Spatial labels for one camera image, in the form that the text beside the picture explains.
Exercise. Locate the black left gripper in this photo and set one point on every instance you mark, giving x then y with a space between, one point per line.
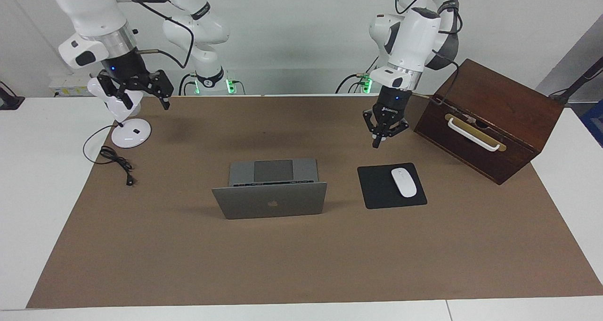
392 106

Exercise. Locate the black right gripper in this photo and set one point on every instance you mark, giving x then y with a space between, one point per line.
120 71

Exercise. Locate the grey laptop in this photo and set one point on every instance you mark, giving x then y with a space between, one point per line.
271 201

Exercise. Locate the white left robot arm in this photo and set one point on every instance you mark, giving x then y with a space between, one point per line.
414 33

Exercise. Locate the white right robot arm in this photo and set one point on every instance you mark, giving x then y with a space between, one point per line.
89 10

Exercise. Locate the white desk lamp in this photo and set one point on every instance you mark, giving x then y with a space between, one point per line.
132 135

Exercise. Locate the white computer mouse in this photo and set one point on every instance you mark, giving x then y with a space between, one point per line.
404 182

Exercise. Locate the black mouse pad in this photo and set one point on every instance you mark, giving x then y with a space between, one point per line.
377 189

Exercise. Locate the white power strip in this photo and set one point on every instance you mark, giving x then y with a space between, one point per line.
68 86

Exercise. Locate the dark wooden box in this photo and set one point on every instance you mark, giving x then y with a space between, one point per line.
499 94

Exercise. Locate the brown table mat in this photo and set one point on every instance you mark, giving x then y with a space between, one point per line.
301 255

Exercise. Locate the black stand pole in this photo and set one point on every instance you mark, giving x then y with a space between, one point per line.
582 78

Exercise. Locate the blue crate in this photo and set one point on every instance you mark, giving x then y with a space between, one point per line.
594 123

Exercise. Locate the black clamp mount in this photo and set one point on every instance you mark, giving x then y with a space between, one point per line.
9 99

